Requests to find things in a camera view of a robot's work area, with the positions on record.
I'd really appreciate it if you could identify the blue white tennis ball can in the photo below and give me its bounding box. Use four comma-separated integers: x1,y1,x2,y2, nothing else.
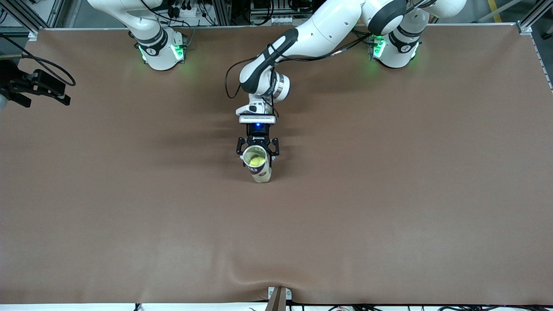
241,146,273,184

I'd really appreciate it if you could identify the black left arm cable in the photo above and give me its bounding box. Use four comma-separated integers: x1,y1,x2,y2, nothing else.
224,26,372,118

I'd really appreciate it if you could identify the aluminium frame profile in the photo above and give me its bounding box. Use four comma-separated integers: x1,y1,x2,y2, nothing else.
518,0,553,33
0,0,44,33

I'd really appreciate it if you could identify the aluminium frame post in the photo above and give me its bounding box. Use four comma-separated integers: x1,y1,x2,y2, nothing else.
214,0,232,25

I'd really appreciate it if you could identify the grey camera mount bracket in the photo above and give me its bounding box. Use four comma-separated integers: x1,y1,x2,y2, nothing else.
268,286,292,311

